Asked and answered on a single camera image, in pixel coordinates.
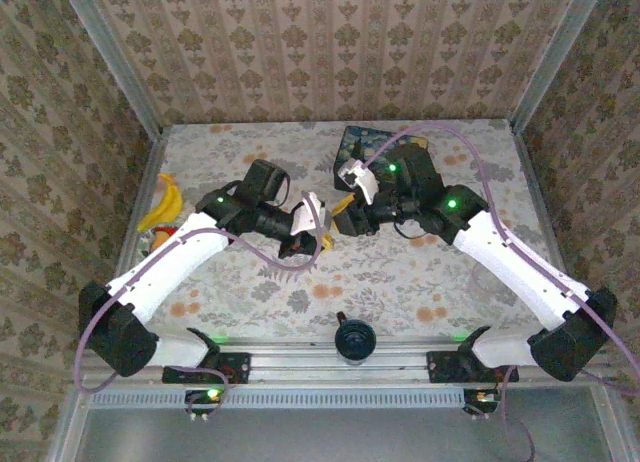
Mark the dark starry night box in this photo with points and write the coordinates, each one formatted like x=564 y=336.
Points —
x=357 y=141

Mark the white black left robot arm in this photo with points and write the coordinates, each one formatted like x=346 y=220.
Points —
x=165 y=262

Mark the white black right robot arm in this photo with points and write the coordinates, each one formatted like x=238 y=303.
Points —
x=510 y=267

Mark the floral tablecloth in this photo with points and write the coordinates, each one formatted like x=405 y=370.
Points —
x=350 y=282

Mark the yellow banana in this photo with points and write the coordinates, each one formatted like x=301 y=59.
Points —
x=167 y=207

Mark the red snack bag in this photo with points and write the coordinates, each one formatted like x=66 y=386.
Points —
x=162 y=236

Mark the black mug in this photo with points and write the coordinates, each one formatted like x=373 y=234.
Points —
x=355 y=338

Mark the small black control board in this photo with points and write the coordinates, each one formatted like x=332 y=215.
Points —
x=480 y=398
x=205 y=396

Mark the aluminium side rail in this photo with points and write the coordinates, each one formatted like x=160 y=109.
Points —
x=534 y=182
x=148 y=167

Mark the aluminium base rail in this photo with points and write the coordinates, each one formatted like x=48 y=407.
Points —
x=300 y=362

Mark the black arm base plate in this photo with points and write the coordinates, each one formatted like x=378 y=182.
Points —
x=235 y=369
x=440 y=369

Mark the aluminium corner post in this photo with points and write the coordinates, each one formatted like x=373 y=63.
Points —
x=560 y=47
x=111 y=47

